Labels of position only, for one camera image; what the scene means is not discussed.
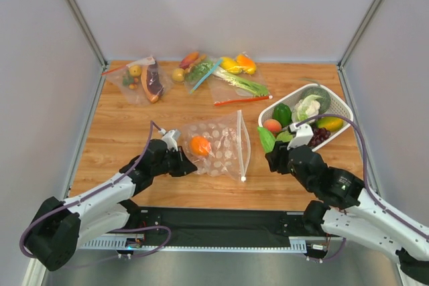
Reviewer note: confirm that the clear white-zip bag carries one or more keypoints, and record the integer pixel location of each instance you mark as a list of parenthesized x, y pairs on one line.
[(230, 146)]

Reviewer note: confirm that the fake yellow apple in bag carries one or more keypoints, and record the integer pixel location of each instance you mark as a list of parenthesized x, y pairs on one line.
[(135, 70)]

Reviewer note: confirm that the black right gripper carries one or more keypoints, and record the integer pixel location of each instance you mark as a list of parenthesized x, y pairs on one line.
[(279, 155)]

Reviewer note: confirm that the clear red-zip bag left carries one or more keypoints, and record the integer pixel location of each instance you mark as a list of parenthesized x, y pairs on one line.
[(131, 87)]

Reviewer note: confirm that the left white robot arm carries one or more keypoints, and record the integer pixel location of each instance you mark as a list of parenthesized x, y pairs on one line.
[(59, 227)]

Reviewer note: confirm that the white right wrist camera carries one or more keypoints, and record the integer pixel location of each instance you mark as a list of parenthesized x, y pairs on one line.
[(302, 135)]

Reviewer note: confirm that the fake red mango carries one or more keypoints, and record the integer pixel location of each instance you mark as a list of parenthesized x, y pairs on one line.
[(189, 59)]

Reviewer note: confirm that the green fake bitter gourd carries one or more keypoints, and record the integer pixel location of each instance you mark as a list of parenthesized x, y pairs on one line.
[(266, 138)]

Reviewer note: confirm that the clear blue-zip bag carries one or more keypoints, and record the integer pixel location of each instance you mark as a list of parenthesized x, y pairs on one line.
[(191, 88)]

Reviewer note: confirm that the fake green leafy vegetable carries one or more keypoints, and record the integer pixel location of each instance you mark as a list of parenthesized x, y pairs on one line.
[(198, 71)]

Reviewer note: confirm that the fake peach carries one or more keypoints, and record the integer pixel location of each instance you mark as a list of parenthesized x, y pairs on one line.
[(272, 125)]

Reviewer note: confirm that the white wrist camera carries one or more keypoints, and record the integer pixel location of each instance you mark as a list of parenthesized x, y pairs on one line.
[(170, 137), (302, 135)]

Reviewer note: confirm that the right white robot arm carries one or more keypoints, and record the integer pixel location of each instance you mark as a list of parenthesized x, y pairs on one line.
[(347, 207)]

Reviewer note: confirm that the grey slotted cable duct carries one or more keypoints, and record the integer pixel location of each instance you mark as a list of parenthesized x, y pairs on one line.
[(124, 243)]

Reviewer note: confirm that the fake green onion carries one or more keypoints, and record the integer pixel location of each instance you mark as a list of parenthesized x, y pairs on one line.
[(255, 88)]

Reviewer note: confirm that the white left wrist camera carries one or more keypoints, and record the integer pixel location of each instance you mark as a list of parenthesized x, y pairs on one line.
[(170, 137)]

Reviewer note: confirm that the right aluminium frame post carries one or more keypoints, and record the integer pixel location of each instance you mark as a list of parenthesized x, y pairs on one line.
[(360, 31)]

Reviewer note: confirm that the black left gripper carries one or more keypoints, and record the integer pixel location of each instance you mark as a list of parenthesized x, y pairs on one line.
[(179, 161)]

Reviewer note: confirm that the dark red fake grapes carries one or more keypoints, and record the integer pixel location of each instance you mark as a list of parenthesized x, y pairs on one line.
[(320, 135)]

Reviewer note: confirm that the clear red-zip bag centre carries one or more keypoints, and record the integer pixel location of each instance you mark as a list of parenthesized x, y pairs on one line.
[(223, 93)]

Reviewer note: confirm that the left aluminium frame post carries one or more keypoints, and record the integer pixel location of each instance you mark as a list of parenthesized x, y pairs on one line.
[(84, 27)]

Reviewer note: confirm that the white plastic basket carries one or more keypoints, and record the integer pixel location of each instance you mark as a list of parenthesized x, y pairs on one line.
[(338, 108)]

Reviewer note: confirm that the yellow green fake mango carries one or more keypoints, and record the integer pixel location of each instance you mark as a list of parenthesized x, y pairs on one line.
[(331, 124)]

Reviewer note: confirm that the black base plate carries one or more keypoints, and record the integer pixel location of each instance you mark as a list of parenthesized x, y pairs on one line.
[(242, 227)]

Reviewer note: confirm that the fake yellow bell pepper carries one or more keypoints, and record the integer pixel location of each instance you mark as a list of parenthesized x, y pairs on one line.
[(230, 65)]

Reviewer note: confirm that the clear red-zip bag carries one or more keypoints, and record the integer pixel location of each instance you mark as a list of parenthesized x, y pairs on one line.
[(223, 93), (131, 87)]

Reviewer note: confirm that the green fake melon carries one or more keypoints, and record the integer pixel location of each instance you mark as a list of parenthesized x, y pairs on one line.
[(324, 98)]

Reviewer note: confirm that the aluminium frame post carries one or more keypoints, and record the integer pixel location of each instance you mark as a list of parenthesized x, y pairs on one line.
[(360, 31), (84, 27)]

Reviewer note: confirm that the fake purple sweet potato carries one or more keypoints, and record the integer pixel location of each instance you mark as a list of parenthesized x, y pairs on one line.
[(150, 80)]

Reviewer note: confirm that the fake cabbage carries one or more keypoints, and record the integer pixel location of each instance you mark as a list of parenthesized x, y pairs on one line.
[(306, 108)]

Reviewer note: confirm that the light green fake guava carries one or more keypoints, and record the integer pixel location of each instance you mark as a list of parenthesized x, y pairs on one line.
[(285, 136)]

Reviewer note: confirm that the green fake bell pepper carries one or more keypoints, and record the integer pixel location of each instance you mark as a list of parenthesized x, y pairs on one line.
[(282, 114)]

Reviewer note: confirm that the fake orange bell pepper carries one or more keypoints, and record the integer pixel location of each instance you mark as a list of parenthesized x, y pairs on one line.
[(246, 64)]

